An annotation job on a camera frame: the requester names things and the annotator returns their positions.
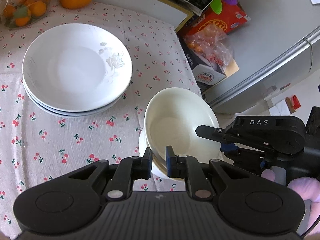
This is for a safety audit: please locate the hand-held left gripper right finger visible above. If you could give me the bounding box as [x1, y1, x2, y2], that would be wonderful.
[166, 146, 247, 199]

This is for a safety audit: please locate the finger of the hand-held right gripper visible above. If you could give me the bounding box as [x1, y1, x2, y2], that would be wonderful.
[196, 124, 240, 144]
[220, 144, 250, 157]

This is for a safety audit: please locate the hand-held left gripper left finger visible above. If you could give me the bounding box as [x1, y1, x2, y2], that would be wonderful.
[69, 148, 153, 200]

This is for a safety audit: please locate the white straight-sided bowl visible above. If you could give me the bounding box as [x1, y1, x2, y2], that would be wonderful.
[138, 130, 184, 182]

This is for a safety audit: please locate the small cream bowl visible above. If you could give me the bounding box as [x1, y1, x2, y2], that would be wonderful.
[151, 152, 167, 172]

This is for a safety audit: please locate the large cream bowl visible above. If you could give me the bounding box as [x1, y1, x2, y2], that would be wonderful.
[144, 87, 220, 171]

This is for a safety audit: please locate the blue patterned plate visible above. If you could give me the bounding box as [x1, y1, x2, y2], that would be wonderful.
[23, 79, 130, 113]
[26, 90, 123, 117]

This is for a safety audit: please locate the white rose print plate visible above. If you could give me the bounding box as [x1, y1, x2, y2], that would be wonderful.
[22, 24, 133, 105]

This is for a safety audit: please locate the person's right hand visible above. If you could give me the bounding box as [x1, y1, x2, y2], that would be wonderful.
[261, 169, 320, 204]

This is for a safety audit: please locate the white paper sheet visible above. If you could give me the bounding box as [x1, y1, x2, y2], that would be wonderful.
[270, 99, 290, 115]

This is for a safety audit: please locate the red packet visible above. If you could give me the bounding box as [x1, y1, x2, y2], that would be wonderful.
[286, 95, 304, 110]

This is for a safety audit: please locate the cherry print tablecloth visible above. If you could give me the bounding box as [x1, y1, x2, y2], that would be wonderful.
[0, 0, 203, 230]

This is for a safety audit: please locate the plastic bag of oranges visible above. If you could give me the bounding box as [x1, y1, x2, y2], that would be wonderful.
[184, 25, 234, 67]

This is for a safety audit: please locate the grey refrigerator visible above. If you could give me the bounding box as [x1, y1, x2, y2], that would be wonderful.
[207, 0, 320, 113]

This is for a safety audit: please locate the red cardboard box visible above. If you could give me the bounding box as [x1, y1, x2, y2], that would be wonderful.
[192, 2, 250, 35]

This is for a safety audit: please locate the green plastic toy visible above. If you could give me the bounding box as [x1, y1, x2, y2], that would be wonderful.
[209, 0, 223, 14]

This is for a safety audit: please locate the glass jar of small oranges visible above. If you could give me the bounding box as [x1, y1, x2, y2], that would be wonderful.
[0, 0, 52, 28]

